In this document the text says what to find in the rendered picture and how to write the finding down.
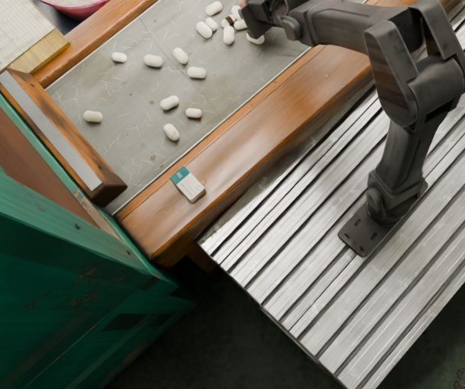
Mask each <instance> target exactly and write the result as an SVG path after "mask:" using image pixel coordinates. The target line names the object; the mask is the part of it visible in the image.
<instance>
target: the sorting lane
mask: <svg viewBox="0 0 465 389"><path fill-rule="evenodd" d="M242 1H243V0H159V1H158V2H156V3H155V4H154V5H152V6H151V7H150V8H148V9H147V10H146V11H145V12H144V13H142V14H141V15H139V16H138V17H137V18H136V19H134V20H133V21H132V22H131V23H130V24H128V25H127V26H125V27H124V28H123V29H121V30H120V31H119V32H118V33H117V34H115V35H114V36H113V37H111V38H110V39H109V40H107V41H106V42H105V43H103V44H102V45H101V46H100V47H99V48H97V49H96V50H95V51H93V52H92V53H90V54H89V55H88V56H87V57H86V58H85V59H83V60H82V61H81V62H79V63H78V64H76V65H75V66H74V67H73V68H71V69H70V70H69V71H68V72H67V73H65V74H64V75H62V76H61V77H60V78H58V79H57V80H56V81H55V82H54V83H52V84H51V85H50V86H48V87H47V88H46V89H45V91H46V92H47V93H48V94H49V95H50V96H51V98H52V99H53V100H54V101H55V102H56V104H57V105H58V106H59V107H60V108H61V110H62V111H63V112H64V113H65V115H66V116H67V117H68V118H69V119H70V120H71V121H72V122H73V124H74V125H75V126H76V127H77V129H78V130H79V132H80V133H81V134H82V135H83V136H84V137H85V138H86V139H87V140H88V141H89V143H90V144H91V145H92V146H93V147H94V149H95V150H96V151H97V152H98V153H99V155H100V156H101V157H102V158H103V159H104V160H105V161H106V163H107V164H108V165H109V166H110V167H111V168H112V169H113V170H114V171H115V173H116V174H117V175H118V176H119V177H120V178H121V179H122V180H123V181H124V182H125V184H126V185H127V186H128V188H127V189H126V190H125V191H124V192H123V193H122V194H120V195H119V196H118V197H117V198H115V199H114V200H113V201H112V202H110V203H109V204H108V205H107V206H106V207H105V208H106V209H107V210H108V211H109V213H110V214H111V215H112V216H113V217H115V215H116V213H117V212H118V211H120V210H121V209H122V208H123V207H124V206H126V205H127V204H128V203H129V202H131V201H132V200H133V199H134V198H135V197H136V196H137V195H138V194H140V193H141V192H142V191H143V190H145V189H146V188H147V187H148V186H149V185H151V184H152V183H153V182H154V181H155V180H156V179H158V177H160V176H161V175H162V174H163V173H165V172H166V171H167V170H168V169H169V168H171V167H172V166H173V165H174V164H176V163H177V162H178V161H179V160H180V159H181V158H182V157H183V156H185V155H186V154H187V153H188V152H190V151H191V150H192V149H193V148H194V147H196V146H197V145H198V144H199V143H200V142H201V141H202V140H203V139H205V138H206V137H207V136H208V135H210V134H211V133H212V132H213V131H215V130H216V129H217V128H218V127H219V126H220V125H221V124H222V123H224V122H225V121H226V120H227V119H228V118H230V117H231V116H232V115H233V114H235V113H236V112H237V111H238V110H239V109H241V108H242V107H243V106H244V105H245V104H246V103H247V102H248V101H250V100H251V99H252V98H253V97H255V96H256V95H257V94H258V93H260V92H261V91H262V90H263V89H264V88H265V87H266V86H267V85H269V84H270V83H271V82H272V81H273V80H275V79H276V78H277V77H278V76H280V75H281V74H282V73H283V72H284V71H285V70H286V69H287V68H289V67H290V66H291V65H292V64H294V63H295V62H296V61H297V60H298V59H300V58H301V57H302V56H303V55H304V54H306V53H307V51H309V50H310V49H311V48H312V47H310V46H307V45H304V44H302V43H300V42H299V41H297V40H296V41H294V42H293V41H291V40H290V39H287V36H286V34H285V30H284V29H283V28H278V27H271V31H270V32H269V33H265V34H264V35H263V36H264V38H265V40H264V41H263V43H262V44H260V45H258V44H256V43H253V42H250V41H248V39H247V36H246V35H247V31H246V30H247V29H248V28H246V29H240V30H236V28H235V27H234V24H233V25H232V26H231V27H232V28H233V29H234V41H233V42H232V43H231V44H226V43H225V42H224V27H223V26H222V24H221V23H222V21H223V20H224V19H225V18H226V17H227V16H229V15H233V14H232V12H231V10H232V8H233V7H234V6H235V5H238V6H239V7H240V4H241V3H242ZM214 2H220V3H221V4H222V9H221V10H220V11H219V12H217V13H215V14H214V15H207V13H206V12H205V9H206V7H207V6H208V5H211V4H212V3H214ZM240 8H241V7H240ZM206 18H212V19H213V20H214V21H215V22H216V23H217V30H215V31H212V35H211V37H209V38H204V37H203V36H202V35H201V34H200V33H199V32H198V31H197V29H196V25H197V23H198V22H205V19H206ZM236 21H237V19H236ZM236 21H235V22H236ZM176 48H180V49H182V50H183V51H184V52H185V53H186V54H187V55H188V62H187V63H185V64H182V63H180V62H179V61H178V60H177V59H176V58H175V57H174V55H173V51H174V50H175V49H176ZM114 52H120V53H124V54H125V55H126V57H127V59H126V62H124V63H122V62H116V61H114V60H113V59H112V54H113V53H114ZM149 54H150V55H154V56H159V57H161V58H162V60H163V64H162V66H160V67H154V66H148V65H146V64H145V62H144V61H143V59H144V57H145V56H146V55H149ZM191 67H198V68H203V69H205V70H206V76H205V77H204V78H203V79H199V78H192V77H189V76H188V73H187V71H188V70H189V68H191ZM170 96H176V97H177V98H178V100H179V103H178V104H177V105H176V106H175V107H172V108H170V109H169V110H163V109H162V108H161V106H160V103H161V101H162V100H164V99H166V98H168V97H170ZM188 108H194V109H199V110H201V112H202V115H201V117H200V118H192V117H188V116H187V115H186V110H187V109H188ZM88 110H89V111H94V112H100V113H101V114H102V115H103V118H102V120H101V121H100V122H93V121H87V120H85V119H84V116H83V115H84V113H85V112H86V111H88ZM169 123H170V124H172V125H173V126H174V127H175V129H176V130H177V131H178V133H179V135H180V136H179V138H178V140H171V139H170V138H169V137H168V136H167V135H166V134H165V132H164V130H163V129H164V126H165V125H166V124H169Z"/></svg>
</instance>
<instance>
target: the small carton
mask: <svg viewBox="0 0 465 389"><path fill-rule="evenodd" d="M170 180H171V181H172V182H173V183H174V184H175V185H176V186H177V188H178V189H179V190H180V191H181V192H182V193H183V194H184V196H185V197H186V198H187V199H188V200H189V201H190V203H193V202H195V201H196V200H197V199H198V198H199V197H200V196H201V195H202V194H203V193H204V192H206V189H205V187H204V186H203V185H202V184H201V183H200V182H199V181H198V180H197V179H196V178H195V177H194V176H193V175H192V173H190V171H189V170H188V169H187V168H186V167H185V166H184V165H183V166H182V167H181V168H180V169H178V170H177V171H176V172H175V173H174V174H172V175H171V176H170Z"/></svg>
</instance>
